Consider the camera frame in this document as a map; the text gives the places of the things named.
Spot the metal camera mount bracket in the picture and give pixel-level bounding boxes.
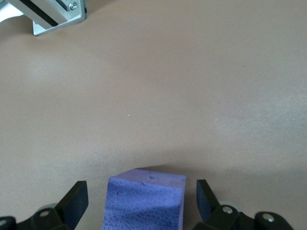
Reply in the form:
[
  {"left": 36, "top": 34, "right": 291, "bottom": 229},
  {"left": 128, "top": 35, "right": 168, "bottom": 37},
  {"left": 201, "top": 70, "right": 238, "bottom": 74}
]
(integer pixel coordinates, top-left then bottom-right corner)
[{"left": 0, "top": 0, "right": 88, "bottom": 36}]

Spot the purple foam block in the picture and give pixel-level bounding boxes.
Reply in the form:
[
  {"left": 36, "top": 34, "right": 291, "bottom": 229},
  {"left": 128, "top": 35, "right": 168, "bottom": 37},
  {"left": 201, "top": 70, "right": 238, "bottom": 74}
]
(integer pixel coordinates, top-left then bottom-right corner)
[{"left": 103, "top": 168, "right": 187, "bottom": 230}]

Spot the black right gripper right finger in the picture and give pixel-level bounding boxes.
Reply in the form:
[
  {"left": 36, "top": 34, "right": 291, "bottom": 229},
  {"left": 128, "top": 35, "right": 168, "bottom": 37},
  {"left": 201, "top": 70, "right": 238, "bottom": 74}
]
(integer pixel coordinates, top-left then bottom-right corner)
[{"left": 193, "top": 179, "right": 295, "bottom": 230}]

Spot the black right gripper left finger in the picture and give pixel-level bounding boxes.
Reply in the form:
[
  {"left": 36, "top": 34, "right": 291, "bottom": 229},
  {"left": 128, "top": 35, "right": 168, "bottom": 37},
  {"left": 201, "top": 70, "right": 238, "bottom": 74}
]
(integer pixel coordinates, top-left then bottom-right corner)
[{"left": 0, "top": 181, "right": 89, "bottom": 230}]

